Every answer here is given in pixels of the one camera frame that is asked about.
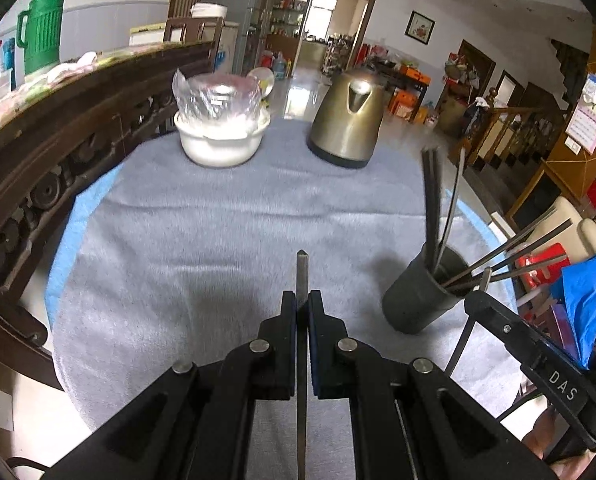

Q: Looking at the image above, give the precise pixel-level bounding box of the white chest freezer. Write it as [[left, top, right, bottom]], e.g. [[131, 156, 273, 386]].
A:
[[217, 20, 242, 77]]

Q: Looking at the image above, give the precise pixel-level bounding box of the grey table cloth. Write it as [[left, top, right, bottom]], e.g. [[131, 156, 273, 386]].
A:
[[52, 119, 522, 480]]

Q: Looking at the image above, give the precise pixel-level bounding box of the white lidded container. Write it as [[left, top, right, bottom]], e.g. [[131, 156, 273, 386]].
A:
[[190, 3, 228, 20]]

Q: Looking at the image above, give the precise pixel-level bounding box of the dark side table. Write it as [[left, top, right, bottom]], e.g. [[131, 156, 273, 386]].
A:
[[372, 61, 429, 107]]

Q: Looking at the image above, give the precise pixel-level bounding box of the wall calendar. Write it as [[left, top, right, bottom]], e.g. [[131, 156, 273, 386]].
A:
[[564, 72, 596, 156]]

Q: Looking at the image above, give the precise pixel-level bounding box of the red plastic stool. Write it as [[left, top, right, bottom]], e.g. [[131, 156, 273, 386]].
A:
[[514, 242, 574, 292]]

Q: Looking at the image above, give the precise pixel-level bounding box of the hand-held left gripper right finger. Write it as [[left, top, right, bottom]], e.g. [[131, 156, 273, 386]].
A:
[[308, 290, 553, 480]]

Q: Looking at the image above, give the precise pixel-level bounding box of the metal chopstick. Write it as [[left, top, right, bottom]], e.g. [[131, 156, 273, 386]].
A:
[[498, 208, 554, 253], [430, 147, 447, 267], [445, 218, 574, 286], [421, 148, 437, 267], [448, 253, 570, 291], [296, 250, 310, 480], [445, 267, 494, 377]]

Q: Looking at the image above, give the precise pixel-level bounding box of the orange crate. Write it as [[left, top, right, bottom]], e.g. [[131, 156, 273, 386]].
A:
[[400, 67, 431, 87]]

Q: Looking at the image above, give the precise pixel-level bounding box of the green thermos flask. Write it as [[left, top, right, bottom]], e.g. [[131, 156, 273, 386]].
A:
[[16, 0, 67, 77]]

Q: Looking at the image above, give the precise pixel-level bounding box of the person's right hand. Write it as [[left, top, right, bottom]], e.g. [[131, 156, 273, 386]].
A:
[[522, 407, 596, 466]]

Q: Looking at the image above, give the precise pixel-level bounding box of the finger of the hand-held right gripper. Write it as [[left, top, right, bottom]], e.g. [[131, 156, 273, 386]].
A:
[[464, 289, 544, 367]]

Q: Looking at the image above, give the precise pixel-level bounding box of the blue plastic bag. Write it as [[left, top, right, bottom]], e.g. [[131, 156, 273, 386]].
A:
[[550, 252, 596, 372]]

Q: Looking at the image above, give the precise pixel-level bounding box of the white bowl with plastic wrap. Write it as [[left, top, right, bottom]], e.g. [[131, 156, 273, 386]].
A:
[[172, 68, 272, 169]]

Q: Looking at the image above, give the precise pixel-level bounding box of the blue table cloth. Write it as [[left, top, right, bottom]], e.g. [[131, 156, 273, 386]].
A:
[[45, 162, 521, 329]]

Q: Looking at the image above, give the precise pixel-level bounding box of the blue bottle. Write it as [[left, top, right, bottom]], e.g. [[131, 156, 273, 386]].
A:
[[2, 37, 17, 88]]

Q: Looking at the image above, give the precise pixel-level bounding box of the dark carved wooden table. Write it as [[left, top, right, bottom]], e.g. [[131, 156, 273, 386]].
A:
[[0, 40, 217, 392]]

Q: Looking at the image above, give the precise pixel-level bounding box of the glass display shelf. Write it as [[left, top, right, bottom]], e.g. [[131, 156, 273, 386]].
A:
[[270, 0, 312, 42]]

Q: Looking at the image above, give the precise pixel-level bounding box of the wooden chair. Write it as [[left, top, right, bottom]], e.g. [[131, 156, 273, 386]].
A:
[[163, 16, 225, 44]]

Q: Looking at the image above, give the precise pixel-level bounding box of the dark metal cup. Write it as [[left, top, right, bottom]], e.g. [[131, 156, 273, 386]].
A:
[[381, 244, 471, 335]]

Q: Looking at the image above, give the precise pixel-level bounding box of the framed wall picture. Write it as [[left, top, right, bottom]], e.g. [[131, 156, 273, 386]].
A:
[[405, 10, 437, 45]]

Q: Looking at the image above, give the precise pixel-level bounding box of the grey refrigerator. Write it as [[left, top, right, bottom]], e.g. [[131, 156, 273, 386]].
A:
[[199, 0, 275, 77]]

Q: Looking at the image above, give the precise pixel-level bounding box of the wooden stair railing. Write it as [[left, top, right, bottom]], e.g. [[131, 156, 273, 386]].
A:
[[464, 86, 569, 177]]

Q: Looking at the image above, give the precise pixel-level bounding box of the gold electric kettle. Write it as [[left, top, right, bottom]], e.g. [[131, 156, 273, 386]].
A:
[[306, 70, 385, 170]]

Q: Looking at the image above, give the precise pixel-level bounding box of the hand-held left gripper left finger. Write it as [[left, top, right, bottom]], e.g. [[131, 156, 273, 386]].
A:
[[53, 290, 299, 480]]

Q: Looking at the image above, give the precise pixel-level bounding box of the white plate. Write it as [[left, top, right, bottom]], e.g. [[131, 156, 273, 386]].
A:
[[247, 66, 274, 99]]

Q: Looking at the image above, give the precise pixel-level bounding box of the beige chair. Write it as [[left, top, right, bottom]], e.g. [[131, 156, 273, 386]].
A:
[[506, 195, 596, 261]]

